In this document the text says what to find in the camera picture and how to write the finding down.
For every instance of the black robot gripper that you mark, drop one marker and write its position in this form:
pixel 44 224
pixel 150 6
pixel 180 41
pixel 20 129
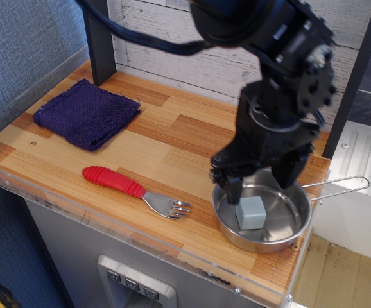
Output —
pixel 260 143

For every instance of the grey square block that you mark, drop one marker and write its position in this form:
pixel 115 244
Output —
pixel 251 213

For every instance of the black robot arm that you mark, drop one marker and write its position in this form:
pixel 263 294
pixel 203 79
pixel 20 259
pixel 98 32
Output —
pixel 278 118

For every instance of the purple folded cloth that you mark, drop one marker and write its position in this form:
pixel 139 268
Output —
pixel 86 115

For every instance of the silver button panel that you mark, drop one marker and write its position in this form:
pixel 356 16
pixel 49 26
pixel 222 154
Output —
pixel 128 287

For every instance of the red handled metal fork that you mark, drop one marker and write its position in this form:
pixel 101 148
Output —
pixel 162 205

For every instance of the black right post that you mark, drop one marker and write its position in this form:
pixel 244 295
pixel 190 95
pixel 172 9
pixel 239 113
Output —
pixel 351 89

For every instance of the black post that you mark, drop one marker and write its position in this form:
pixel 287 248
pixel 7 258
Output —
pixel 351 89
pixel 101 50

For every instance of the black left post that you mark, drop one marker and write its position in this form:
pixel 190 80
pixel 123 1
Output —
pixel 101 50

